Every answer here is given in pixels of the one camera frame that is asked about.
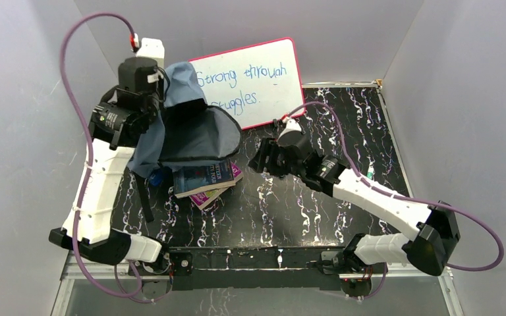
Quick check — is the blue student backpack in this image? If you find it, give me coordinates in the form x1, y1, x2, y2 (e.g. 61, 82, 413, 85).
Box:
127, 61, 243, 223

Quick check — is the dark blue Nineteen Eighty-Four book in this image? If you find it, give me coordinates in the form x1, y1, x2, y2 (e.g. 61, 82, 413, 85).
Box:
173, 159, 235, 198

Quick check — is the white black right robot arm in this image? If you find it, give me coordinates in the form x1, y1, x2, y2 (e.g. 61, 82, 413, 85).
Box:
248, 131, 460, 276

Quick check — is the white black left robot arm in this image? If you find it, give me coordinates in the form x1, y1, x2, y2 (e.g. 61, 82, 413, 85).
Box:
49, 57, 171, 274

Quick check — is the pink framed whiteboard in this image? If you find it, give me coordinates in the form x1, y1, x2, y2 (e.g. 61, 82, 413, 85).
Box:
191, 38, 304, 129

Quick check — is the purple Treehouse book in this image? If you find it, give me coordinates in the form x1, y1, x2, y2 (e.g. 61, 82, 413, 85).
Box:
190, 162, 243, 210

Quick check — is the blue stapler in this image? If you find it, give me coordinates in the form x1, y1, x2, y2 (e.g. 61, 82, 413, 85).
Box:
148, 169, 169, 187

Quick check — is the green white glue stick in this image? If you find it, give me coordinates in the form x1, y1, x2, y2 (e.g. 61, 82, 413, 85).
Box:
366, 166, 374, 180

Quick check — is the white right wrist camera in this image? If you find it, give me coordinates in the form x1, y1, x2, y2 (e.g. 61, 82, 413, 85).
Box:
277, 117, 302, 147

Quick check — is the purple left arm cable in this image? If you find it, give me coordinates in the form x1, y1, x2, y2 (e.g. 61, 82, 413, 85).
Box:
59, 12, 171, 304

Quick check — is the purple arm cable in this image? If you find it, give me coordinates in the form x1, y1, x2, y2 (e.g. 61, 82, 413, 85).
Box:
286, 101, 505, 273
59, 12, 171, 304

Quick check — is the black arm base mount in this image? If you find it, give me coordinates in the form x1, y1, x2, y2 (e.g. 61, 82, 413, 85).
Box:
141, 246, 387, 302

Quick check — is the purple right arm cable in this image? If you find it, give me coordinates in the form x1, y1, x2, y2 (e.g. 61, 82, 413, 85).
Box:
286, 101, 505, 273

